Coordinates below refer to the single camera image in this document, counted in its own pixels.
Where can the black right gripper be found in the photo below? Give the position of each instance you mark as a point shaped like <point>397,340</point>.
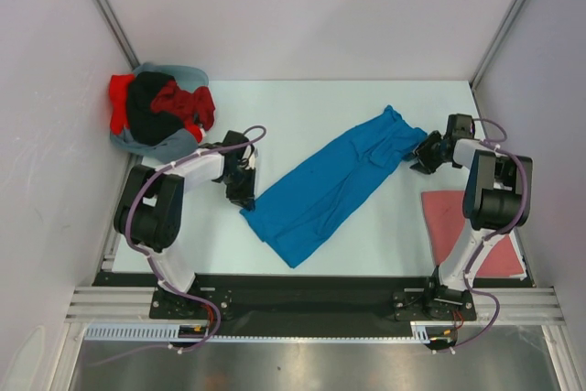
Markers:
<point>426,164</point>

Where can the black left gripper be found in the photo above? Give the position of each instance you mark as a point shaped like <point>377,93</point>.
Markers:
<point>244,199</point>

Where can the blue t-shirt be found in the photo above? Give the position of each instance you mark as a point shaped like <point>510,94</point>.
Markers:
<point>302,210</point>

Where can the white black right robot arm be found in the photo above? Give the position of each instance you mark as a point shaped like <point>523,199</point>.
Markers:
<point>496,200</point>

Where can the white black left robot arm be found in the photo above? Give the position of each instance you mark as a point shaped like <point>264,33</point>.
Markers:
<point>149,212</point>

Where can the folded pink t-shirt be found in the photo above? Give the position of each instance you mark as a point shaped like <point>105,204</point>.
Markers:
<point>444,219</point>

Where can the grey t-shirt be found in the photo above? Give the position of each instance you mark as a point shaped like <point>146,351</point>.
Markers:
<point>172,148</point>

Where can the black t-shirt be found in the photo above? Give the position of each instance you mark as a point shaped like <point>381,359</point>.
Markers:
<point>147,126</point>

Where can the dark red t-shirt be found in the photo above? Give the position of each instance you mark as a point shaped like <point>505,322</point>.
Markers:
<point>191,108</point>

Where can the grey plastic basket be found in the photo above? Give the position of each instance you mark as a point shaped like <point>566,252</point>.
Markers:
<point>187,78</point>

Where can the bright red t-shirt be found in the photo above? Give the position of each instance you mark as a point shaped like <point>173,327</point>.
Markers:
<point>118,92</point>

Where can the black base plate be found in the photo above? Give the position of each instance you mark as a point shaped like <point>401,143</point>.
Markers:
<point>320,307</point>

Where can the aluminium front rail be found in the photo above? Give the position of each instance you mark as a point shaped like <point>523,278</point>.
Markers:
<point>100,304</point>

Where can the white slotted cable duct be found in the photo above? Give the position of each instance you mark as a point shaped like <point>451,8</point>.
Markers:
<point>177,333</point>

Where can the aluminium corner post right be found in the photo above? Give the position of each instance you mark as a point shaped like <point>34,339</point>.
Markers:
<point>512,13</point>

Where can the aluminium corner post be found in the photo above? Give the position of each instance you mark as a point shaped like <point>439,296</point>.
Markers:
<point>112,21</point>
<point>512,13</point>

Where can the aluminium corner post left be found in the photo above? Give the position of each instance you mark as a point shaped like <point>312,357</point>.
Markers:
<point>112,21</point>

